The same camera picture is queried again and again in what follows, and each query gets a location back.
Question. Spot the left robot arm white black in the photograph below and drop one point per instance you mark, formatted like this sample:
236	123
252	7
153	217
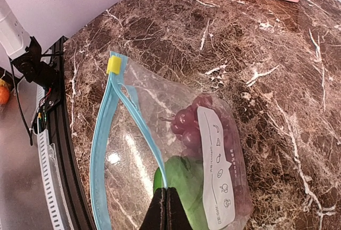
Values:
24	51

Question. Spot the green fake vegetable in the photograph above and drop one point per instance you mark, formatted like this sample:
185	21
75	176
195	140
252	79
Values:
186	174

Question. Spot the orange object on floor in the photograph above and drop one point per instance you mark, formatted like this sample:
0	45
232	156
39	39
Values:
4	92

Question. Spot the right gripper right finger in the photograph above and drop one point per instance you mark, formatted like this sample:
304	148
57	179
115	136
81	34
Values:
176	218

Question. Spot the clear zip bag blue seal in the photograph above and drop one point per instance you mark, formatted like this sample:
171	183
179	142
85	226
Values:
125	150

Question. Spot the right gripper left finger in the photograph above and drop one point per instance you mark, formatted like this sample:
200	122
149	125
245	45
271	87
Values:
155	218

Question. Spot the black front aluminium rail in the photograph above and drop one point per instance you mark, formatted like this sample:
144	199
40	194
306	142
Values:
54	105

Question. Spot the purple fake grape bunch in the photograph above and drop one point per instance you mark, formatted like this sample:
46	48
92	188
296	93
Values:
206	127

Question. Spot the white slotted cable duct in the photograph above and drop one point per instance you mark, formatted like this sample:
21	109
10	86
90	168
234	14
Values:
50	174

